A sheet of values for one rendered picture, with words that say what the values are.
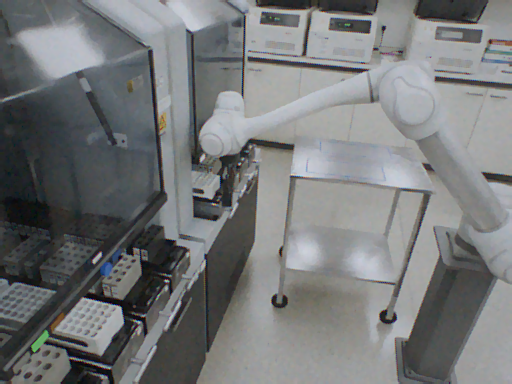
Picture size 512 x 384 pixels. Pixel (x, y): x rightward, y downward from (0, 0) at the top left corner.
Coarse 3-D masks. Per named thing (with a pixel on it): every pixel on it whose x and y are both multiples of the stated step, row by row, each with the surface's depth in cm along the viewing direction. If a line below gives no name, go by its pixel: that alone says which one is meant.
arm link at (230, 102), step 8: (224, 96) 127; (232, 96) 127; (240, 96) 129; (216, 104) 129; (224, 104) 127; (232, 104) 127; (240, 104) 128; (216, 112) 127; (224, 112) 125; (232, 112) 126; (240, 112) 129
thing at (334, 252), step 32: (320, 160) 180; (352, 160) 182; (384, 160) 184; (416, 160) 186; (416, 192) 162; (288, 224) 180; (416, 224) 170; (288, 256) 203; (320, 256) 204; (352, 256) 206; (384, 256) 207; (384, 320) 202
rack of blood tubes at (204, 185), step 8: (192, 176) 151; (200, 176) 152; (208, 176) 151; (216, 176) 152; (192, 184) 145; (200, 184) 146; (208, 184) 146; (216, 184) 149; (192, 192) 151; (200, 192) 152; (208, 192) 145
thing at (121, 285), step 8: (128, 264) 103; (136, 264) 105; (120, 272) 101; (128, 272) 101; (136, 272) 106; (120, 280) 99; (128, 280) 102; (136, 280) 106; (112, 288) 98; (120, 288) 98; (128, 288) 102; (120, 296) 99
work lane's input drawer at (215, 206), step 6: (216, 192) 149; (222, 192) 151; (192, 198) 147; (198, 198) 147; (204, 198) 146; (216, 198) 147; (222, 198) 149; (198, 204) 147; (204, 204) 146; (210, 204) 146; (216, 204) 145; (222, 204) 149; (198, 210) 148; (204, 210) 148; (210, 210) 147; (216, 210) 146; (222, 210) 151; (228, 210) 153; (234, 210) 152; (228, 216) 149
